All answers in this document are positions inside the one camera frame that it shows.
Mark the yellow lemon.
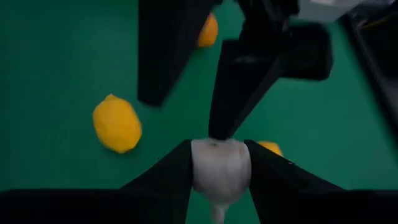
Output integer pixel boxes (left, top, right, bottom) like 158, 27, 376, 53
257, 140, 284, 157
92, 94, 143, 155

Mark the orange fruit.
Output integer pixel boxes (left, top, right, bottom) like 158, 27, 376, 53
196, 12, 220, 49

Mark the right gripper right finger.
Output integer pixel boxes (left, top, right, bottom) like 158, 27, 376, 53
245, 139, 398, 224

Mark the white garlic bulb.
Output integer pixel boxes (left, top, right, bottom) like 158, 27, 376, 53
190, 138, 252, 224

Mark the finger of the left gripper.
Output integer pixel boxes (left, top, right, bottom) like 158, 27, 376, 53
207, 39, 282, 141
137, 0, 223, 107

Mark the black table frame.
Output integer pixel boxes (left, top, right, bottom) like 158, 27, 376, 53
340, 14, 398, 144

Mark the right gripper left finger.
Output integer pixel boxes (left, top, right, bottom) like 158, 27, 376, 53
0, 139, 193, 224

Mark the green table mat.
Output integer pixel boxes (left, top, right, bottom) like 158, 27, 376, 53
0, 0, 398, 224

